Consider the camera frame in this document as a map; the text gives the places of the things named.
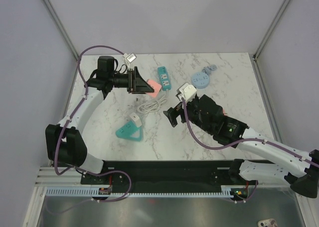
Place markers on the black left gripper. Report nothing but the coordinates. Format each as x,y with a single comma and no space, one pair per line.
136,85

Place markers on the left aluminium frame post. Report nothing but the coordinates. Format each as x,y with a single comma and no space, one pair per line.
58,23

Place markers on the teal triangular power strip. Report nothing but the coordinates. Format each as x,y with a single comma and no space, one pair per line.
130,131

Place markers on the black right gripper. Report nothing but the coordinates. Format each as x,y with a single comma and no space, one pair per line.
175,111

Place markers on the blue rectangular power strip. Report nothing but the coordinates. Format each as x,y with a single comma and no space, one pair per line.
164,78

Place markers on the pink cube socket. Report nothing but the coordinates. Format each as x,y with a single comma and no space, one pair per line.
155,86

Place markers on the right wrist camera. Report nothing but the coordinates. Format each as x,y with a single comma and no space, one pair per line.
186,92

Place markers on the aluminium frame post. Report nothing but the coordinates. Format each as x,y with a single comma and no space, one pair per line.
58,23
270,30

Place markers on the white charger plug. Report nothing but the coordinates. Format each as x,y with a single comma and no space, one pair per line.
136,119

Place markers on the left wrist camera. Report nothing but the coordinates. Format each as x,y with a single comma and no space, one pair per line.
129,58

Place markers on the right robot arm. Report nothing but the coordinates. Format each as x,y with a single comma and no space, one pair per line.
296,168

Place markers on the white cable duct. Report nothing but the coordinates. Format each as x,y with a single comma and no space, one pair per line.
92,191

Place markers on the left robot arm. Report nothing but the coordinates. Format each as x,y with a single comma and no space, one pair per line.
64,140

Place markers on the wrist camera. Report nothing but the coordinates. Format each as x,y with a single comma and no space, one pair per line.
129,58
186,92

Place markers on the blue round power strip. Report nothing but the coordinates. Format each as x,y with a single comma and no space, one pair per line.
200,80

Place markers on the right aluminium frame post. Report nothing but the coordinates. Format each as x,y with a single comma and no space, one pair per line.
270,30

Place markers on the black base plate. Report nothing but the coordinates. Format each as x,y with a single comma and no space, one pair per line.
200,175

